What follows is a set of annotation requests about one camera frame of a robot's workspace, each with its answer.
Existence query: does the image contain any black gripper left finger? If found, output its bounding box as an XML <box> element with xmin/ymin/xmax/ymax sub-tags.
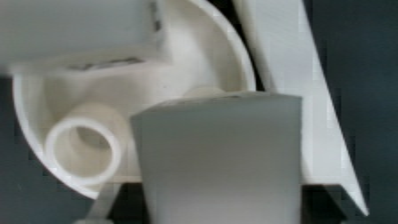
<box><xmin>72</xmin><ymin>182</ymin><xmax>147</xmax><ymax>224</ymax></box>

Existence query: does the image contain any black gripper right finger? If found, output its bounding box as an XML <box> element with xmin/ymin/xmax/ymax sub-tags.
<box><xmin>300</xmin><ymin>184</ymin><xmax>355</xmax><ymax>224</ymax></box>

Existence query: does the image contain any white round stool seat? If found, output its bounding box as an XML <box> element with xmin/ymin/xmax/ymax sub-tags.
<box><xmin>12</xmin><ymin>0</ymin><xmax>255</xmax><ymax>198</ymax></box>

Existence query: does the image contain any white stool leg with tag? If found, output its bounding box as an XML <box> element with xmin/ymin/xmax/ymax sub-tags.
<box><xmin>0</xmin><ymin>0</ymin><xmax>161</xmax><ymax>75</ymax></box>

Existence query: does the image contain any white U-shaped obstacle fence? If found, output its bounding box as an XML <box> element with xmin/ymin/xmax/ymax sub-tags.
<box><xmin>232</xmin><ymin>0</ymin><xmax>369</xmax><ymax>213</ymax></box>

